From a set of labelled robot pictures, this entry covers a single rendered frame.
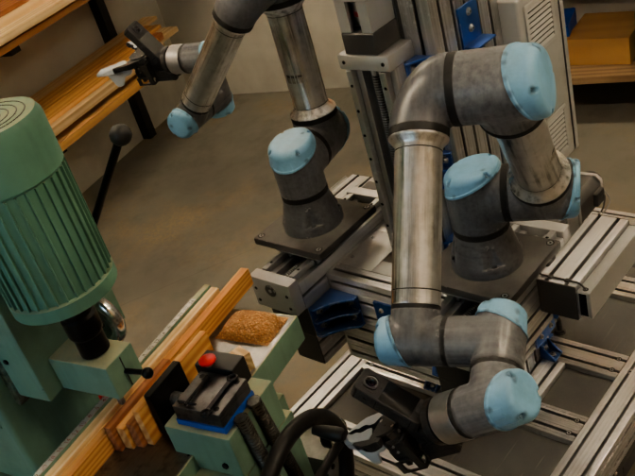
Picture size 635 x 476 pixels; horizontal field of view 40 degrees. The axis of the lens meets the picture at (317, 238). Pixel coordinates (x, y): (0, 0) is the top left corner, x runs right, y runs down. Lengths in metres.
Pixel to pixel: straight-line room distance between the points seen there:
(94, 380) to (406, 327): 0.55
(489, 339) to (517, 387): 0.09
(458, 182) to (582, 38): 2.39
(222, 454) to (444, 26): 0.96
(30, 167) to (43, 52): 3.46
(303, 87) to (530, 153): 0.74
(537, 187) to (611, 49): 2.42
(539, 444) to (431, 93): 1.19
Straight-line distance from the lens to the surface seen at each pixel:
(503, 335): 1.24
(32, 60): 4.67
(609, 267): 1.94
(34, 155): 1.28
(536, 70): 1.32
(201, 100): 2.08
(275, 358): 1.65
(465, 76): 1.32
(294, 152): 2.00
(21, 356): 1.54
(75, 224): 1.34
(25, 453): 1.71
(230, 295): 1.77
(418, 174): 1.32
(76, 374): 1.54
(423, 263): 1.29
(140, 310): 3.64
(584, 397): 2.40
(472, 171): 1.72
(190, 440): 1.47
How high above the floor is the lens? 1.88
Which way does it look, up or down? 31 degrees down
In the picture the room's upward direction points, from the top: 17 degrees counter-clockwise
